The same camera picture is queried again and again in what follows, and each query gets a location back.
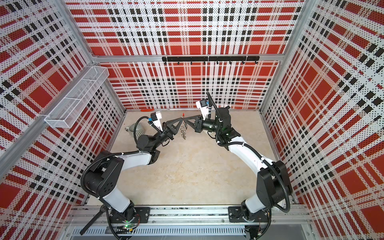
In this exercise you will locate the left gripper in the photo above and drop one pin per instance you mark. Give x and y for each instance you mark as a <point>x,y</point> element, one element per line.
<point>173,130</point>

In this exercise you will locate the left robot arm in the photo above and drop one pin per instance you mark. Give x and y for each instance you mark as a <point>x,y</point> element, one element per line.
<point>101,177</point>

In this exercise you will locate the white wire basket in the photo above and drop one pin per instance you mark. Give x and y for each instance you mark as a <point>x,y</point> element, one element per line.
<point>67,111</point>

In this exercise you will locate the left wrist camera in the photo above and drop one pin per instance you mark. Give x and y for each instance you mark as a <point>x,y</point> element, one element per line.
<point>155,118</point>

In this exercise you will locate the grey striped mug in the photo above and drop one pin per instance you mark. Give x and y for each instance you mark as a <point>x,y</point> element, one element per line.
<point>138,129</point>

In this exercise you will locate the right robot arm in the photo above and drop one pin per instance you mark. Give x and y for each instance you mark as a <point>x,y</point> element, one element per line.
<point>273,185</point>

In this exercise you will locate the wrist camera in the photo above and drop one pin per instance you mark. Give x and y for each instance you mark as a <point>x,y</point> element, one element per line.
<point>155,118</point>
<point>203,106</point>

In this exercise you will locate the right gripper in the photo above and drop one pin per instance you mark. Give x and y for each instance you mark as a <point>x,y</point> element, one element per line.
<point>198,127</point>

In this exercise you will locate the red handled key ring holder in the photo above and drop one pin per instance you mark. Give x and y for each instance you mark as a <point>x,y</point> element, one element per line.
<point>183,130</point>

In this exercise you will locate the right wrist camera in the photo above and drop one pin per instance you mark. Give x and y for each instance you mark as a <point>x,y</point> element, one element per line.
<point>203,106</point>

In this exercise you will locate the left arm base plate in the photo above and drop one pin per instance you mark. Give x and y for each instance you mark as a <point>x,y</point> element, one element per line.
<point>130,215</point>

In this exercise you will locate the black hook rail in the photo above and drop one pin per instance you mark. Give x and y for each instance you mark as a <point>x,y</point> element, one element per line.
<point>212,59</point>

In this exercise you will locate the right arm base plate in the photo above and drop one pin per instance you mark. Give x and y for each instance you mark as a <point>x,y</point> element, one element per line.
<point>239,214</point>

